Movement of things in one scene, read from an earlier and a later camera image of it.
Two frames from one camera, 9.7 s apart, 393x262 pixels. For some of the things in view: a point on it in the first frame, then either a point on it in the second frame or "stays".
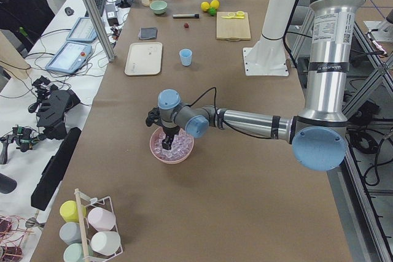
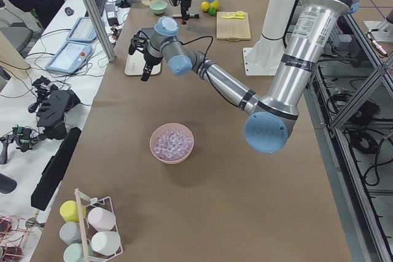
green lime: [212, 11] stays
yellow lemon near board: [214, 3] stays
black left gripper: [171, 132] -> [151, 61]
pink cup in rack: [101, 219] stays
